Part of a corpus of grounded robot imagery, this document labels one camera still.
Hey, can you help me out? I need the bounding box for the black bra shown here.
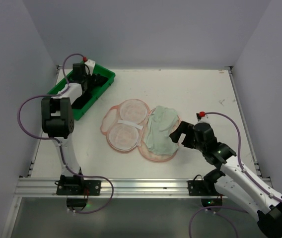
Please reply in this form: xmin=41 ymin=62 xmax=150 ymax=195
xmin=71 ymin=75 xmax=108 ymax=110

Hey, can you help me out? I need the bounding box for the light green bra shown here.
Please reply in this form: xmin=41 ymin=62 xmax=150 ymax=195
xmin=143 ymin=106 xmax=179 ymax=155

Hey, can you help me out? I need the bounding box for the floral mesh laundry bag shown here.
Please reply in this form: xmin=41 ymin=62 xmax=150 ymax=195
xmin=100 ymin=99 xmax=181 ymax=163

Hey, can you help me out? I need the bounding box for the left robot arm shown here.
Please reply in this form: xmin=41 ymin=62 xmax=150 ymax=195
xmin=41 ymin=63 xmax=108 ymax=196

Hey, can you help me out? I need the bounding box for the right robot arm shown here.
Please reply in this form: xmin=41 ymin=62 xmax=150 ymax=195
xmin=170 ymin=121 xmax=282 ymax=238

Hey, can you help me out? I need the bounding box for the green plastic tray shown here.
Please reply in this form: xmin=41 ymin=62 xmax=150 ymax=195
xmin=46 ymin=63 xmax=116 ymax=121

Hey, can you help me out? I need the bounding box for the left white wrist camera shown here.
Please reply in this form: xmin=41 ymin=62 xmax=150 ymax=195
xmin=85 ymin=59 xmax=96 ymax=75

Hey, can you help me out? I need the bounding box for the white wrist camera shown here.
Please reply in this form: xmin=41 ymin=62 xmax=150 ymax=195
xmin=196 ymin=112 xmax=210 ymax=124
xmin=85 ymin=59 xmax=96 ymax=75

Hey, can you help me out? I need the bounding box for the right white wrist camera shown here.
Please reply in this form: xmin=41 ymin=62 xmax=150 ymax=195
xmin=196 ymin=112 xmax=210 ymax=124

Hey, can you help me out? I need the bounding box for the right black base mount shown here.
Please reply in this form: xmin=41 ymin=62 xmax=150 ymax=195
xmin=187 ymin=175 xmax=219 ymax=196

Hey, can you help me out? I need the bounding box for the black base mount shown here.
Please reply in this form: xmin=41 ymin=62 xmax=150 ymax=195
xmin=187 ymin=175 xmax=219 ymax=196
xmin=55 ymin=175 xmax=101 ymax=196

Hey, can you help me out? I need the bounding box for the aluminium mounting rail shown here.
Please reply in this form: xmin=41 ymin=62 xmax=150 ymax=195
xmin=14 ymin=178 xmax=273 ymax=199

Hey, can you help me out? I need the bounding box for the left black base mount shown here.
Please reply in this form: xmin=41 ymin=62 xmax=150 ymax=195
xmin=55 ymin=175 xmax=101 ymax=196

